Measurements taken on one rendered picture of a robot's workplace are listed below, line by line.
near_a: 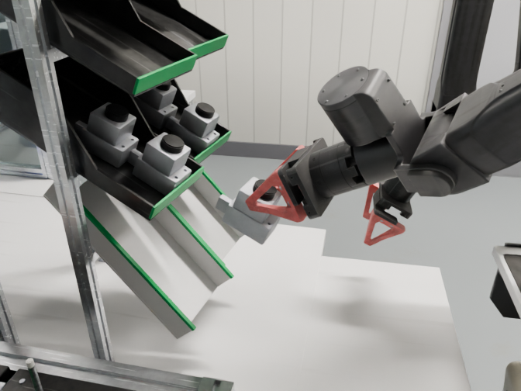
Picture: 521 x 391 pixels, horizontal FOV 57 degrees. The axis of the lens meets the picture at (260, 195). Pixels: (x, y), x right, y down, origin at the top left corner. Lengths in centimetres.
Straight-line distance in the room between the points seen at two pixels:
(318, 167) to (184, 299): 33
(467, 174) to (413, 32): 299
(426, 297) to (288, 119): 268
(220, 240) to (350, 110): 49
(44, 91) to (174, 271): 34
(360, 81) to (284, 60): 300
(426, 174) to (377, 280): 62
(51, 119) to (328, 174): 32
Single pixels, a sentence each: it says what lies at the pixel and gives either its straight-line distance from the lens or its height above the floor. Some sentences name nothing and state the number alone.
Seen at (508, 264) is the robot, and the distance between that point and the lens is 87.
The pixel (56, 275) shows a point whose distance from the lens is 113.
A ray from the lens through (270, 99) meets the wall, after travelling 355.
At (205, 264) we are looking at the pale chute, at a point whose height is 103.
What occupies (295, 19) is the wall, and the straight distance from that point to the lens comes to 341.
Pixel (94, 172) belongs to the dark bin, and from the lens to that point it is 64.
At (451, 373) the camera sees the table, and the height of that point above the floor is 86.
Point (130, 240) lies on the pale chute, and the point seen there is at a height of 110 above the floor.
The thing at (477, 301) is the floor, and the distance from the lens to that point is 251.
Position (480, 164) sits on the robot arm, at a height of 133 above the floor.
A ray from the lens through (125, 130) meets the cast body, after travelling 66.
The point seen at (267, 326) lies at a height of 86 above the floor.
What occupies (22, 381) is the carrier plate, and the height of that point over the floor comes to 97.
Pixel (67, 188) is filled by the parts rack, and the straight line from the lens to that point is 64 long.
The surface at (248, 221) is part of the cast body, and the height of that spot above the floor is 118.
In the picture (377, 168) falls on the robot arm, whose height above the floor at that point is 129.
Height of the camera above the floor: 150
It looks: 28 degrees down
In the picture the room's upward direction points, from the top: straight up
